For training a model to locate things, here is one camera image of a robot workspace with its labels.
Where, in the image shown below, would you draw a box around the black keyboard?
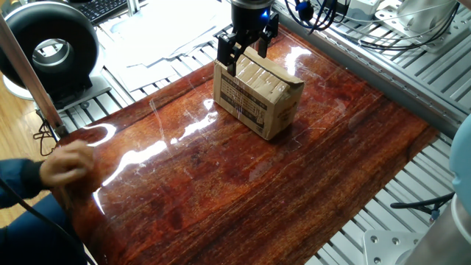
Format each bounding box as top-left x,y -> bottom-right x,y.
71,0 -> 130,26

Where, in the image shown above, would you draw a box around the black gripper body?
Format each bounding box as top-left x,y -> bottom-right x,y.
230,2 -> 275,45

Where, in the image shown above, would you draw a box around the grey aluminium rail beam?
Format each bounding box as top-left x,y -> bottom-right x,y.
272,0 -> 471,139

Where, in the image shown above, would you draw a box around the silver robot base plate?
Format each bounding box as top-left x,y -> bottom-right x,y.
362,230 -> 426,265

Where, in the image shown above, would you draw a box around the blue gripper cable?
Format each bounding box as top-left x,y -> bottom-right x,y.
283,0 -> 338,36

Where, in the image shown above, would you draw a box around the thick black cable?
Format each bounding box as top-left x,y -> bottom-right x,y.
389,191 -> 456,224

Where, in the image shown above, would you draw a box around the left forearm in blue sleeve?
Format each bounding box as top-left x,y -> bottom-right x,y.
0,158 -> 47,209

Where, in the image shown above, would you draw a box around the black round duct fan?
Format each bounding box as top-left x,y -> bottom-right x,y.
0,1 -> 111,111

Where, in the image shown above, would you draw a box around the tangled black cable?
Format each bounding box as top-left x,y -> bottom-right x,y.
32,110 -> 60,158

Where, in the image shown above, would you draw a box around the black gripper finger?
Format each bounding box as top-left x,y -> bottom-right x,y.
216,31 -> 252,77
257,12 -> 280,59

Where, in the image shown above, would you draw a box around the person's leg in blue trousers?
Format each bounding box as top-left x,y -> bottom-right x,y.
0,193 -> 89,265

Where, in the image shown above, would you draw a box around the black cables on slatted table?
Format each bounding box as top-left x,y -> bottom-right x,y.
330,0 -> 463,52

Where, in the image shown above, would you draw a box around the brown printed cardboard box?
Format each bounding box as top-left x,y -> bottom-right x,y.
212,46 -> 305,141

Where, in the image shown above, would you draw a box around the white paper stack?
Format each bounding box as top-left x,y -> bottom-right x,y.
94,0 -> 236,93

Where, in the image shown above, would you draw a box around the glossy wood pattern table mat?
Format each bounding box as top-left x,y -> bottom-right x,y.
51,24 -> 441,265

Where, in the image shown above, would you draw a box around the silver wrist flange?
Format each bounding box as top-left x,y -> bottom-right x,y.
230,0 -> 275,6

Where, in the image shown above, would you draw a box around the thin black cable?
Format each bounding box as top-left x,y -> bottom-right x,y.
0,176 -> 96,265

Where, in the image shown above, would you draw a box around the silver perforated plate with cylinder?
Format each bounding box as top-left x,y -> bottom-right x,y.
374,0 -> 471,54

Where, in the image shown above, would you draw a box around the person's left hand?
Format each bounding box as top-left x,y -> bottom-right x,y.
38,139 -> 96,188

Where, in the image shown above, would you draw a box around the aluminium frame post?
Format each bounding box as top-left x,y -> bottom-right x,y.
0,14 -> 69,139

